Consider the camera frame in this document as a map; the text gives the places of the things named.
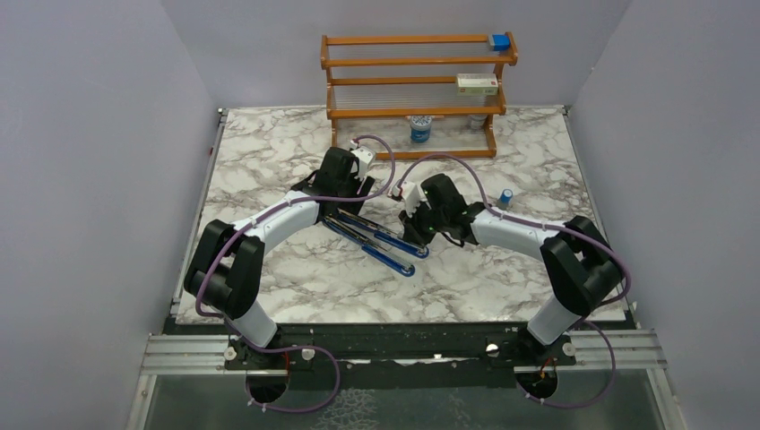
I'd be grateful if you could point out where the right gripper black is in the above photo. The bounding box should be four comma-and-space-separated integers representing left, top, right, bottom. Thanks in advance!
398, 199, 447, 246

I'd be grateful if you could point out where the blue stapler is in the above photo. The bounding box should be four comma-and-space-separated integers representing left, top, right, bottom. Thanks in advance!
322, 209, 429, 277

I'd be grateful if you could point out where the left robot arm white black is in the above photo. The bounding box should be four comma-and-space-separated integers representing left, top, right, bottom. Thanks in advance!
183, 148, 376, 368

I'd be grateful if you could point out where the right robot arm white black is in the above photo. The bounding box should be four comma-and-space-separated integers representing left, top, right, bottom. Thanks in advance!
390, 174, 623, 365

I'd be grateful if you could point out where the small blue capped cylinder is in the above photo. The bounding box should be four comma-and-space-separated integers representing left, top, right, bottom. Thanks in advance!
497, 189, 514, 210

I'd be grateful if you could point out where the blue white cup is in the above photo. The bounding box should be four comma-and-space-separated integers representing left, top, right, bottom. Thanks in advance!
409, 116, 434, 143

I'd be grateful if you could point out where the orange wooden shelf rack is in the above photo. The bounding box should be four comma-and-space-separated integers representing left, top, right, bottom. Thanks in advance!
320, 31, 519, 159

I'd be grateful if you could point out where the white small jar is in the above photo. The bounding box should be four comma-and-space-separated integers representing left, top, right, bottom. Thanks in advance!
469, 115, 488, 130

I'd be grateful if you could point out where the white green carton box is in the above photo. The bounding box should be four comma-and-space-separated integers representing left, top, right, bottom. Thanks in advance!
455, 73, 499, 96

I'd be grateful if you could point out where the blue box on top shelf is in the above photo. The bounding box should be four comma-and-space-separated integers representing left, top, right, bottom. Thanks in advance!
488, 34, 512, 52

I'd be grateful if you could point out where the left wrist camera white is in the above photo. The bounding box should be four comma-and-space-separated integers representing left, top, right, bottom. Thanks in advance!
350, 147, 376, 180

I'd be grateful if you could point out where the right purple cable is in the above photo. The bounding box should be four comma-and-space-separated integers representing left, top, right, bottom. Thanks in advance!
396, 152, 633, 410

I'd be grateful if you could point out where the purple cable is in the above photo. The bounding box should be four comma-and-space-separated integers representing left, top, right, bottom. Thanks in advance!
194, 134, 397, 416
396, 152, 633, 410

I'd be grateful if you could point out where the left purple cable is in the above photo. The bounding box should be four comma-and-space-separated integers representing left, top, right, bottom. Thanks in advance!
194, 134, 397, 416

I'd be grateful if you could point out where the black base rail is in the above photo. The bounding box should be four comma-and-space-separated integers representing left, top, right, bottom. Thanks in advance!
141, 322, 668, 393

